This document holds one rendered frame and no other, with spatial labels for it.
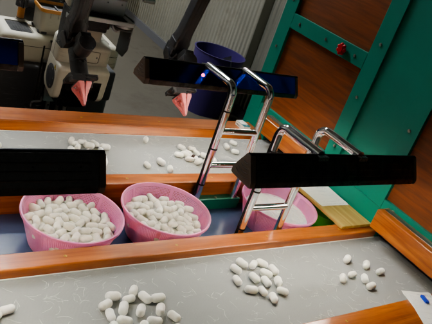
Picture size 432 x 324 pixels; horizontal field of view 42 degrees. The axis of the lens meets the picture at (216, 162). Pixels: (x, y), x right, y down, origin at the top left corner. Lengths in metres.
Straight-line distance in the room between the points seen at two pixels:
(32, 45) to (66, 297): 1.54
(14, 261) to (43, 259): 0.06
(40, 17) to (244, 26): 2.43
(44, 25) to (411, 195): 1.68
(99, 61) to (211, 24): 2.98
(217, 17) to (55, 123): 3.48
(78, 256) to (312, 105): 1.21
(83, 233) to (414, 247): 1.00
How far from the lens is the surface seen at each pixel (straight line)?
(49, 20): 2.65
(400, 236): 1.89
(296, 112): 2.29
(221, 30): 5.18
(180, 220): 1.65
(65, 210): 1.55
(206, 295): 1.41
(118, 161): 1.85
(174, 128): 2.16
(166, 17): 6.08
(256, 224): 1.83
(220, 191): 1.90
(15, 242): 1.52
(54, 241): 1.41
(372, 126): 2.03
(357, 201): 2.06
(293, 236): 1.74
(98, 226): 1.52
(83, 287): 1.32
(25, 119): 1.93
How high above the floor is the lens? 1.59
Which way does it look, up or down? 24 degrees down
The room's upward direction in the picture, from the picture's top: 20 degrees clockwise
